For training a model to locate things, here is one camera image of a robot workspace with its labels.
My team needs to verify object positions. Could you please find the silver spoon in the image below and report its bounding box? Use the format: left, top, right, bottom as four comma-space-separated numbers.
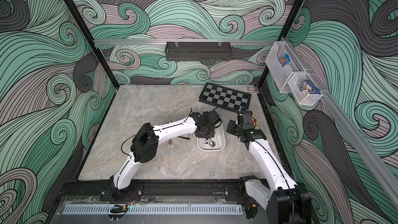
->
208, 138, 216, 147

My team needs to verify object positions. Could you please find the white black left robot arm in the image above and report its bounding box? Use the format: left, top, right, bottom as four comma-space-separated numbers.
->
101, 110, 222, 201

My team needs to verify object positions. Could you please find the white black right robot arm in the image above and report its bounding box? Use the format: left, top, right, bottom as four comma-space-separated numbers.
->
227, 110, 312, 224

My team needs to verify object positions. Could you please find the red Texas Hold'em card box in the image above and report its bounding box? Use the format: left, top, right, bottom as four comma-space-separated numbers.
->
252, 115, 259, 130

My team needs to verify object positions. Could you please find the white plastic storage box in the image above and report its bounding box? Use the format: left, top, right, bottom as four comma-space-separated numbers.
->
197, 124, 226, 152

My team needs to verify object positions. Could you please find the black grey chessboard box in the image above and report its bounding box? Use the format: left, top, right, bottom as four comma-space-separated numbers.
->
199, 83, 251, 113

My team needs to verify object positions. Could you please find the blue card pack in bin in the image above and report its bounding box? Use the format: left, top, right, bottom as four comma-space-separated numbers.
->
300, 79, 321, 94

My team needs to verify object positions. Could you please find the blue red toy in bin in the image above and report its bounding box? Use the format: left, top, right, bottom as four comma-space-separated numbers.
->
278, 54, 291, 67

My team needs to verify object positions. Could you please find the black perforated wall tray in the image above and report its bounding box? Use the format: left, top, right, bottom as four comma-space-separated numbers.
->
165, 42, 232, 62

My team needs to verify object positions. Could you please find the clear wall bin upper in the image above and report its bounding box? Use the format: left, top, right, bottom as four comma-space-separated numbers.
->
265, 41, 305, 93

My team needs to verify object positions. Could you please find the black corner frame post left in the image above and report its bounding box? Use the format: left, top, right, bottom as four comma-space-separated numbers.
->
63, 0, 120, 89

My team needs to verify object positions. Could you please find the black corner frame post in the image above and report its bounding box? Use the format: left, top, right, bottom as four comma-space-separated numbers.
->
63, 0, 120, 89
256, 0, 318, 88

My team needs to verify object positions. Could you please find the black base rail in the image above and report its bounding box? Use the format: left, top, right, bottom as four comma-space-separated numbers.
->
60, 179, 251, 204

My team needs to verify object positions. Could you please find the aluminium right wall rail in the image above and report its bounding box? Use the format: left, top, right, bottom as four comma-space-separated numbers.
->
281, 36, 398, 207

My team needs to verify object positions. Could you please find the aluminium wall rail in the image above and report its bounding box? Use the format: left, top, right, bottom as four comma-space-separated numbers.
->
281, 36, 398, 207
93, 38, 276, 46

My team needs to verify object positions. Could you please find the aluminium back wall rail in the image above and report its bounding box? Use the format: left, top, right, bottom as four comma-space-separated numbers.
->
93, 38, 276, 46

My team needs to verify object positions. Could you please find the white slotted cable duct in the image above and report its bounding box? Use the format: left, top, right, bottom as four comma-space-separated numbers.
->
61, 203, 243, 215

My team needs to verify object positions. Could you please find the black corner frame post right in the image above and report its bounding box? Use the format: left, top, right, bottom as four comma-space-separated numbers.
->
256, 0, 318, 88

